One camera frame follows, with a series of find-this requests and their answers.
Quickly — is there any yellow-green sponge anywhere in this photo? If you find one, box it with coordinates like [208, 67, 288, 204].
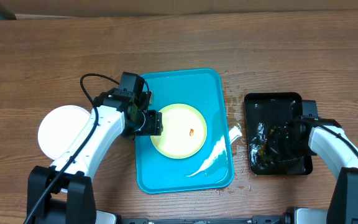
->
[258, 142, 272, 162]

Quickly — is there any white plate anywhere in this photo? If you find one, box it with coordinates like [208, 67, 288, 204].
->
[37, 105, 90, 160]

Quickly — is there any black water tray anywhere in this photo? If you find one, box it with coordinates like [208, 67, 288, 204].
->
[244, 92, 313, 175]

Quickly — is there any teal plastic tray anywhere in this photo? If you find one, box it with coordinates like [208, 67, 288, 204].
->
[135, 68, 239, 194]

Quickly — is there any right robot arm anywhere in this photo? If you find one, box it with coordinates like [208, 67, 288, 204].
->
[265, 116, 358, 224]

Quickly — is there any yellow-green plastic plate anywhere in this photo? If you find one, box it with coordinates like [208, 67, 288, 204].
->
[150, 103, 208, 159]

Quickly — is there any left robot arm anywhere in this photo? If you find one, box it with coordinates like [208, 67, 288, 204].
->
[25, 88, 162, 223]

